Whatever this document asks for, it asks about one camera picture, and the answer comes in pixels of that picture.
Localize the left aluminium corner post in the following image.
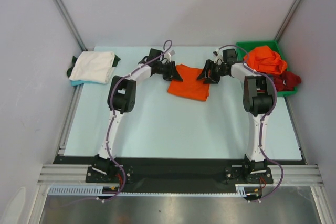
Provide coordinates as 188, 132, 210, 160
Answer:
52, 0, 88, 51

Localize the dark red t shirt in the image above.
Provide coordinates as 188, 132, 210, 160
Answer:
273, 71, 302, 92

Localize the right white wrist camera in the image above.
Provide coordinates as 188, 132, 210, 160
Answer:
213, 50, 224, 65

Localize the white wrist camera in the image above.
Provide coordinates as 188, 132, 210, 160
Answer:
213, 50, 224, 65
164, 50, 175, 62

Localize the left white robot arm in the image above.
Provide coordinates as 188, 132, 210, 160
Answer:
91, 48, 183, 182

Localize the folded white t shirt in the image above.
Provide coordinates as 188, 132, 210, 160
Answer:
68, 51, 120, 84

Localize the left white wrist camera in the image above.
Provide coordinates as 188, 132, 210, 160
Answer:
164, 50, 175, 62

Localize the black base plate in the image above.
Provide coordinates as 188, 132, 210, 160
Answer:
85, 166, 134, 184
224, 167, 274, 185

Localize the aluminium front rail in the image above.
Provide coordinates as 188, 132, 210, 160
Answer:
37, 164, 324, 186

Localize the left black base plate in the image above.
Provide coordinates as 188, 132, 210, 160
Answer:
85, 166, 134, 184

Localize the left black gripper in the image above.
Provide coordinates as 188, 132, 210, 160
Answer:
156, 60, 183, 83

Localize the folded light blue t shirt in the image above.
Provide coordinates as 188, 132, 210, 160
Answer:
70, 80, 87, 87

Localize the right aluminium corner post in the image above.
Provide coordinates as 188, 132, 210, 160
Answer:
274, 0, 303, 42

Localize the left aluminium side rail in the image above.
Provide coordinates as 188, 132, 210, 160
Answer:
56, 84, 83, 156

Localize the white slotted cable duct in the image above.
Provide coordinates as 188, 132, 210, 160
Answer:
49, 185, 260, 197

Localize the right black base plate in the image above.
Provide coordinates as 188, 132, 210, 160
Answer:
224, 167, 274, 185

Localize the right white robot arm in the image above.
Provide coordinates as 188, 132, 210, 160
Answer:
197, 47, 277, 183

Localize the aluminium corner post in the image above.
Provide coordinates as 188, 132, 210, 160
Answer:
274, 0, 303, 42
52, 0, 88, 51

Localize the orange t shirt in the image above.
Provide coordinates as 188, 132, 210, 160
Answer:
243, 46, 288, 75
167, 64, 209, 102

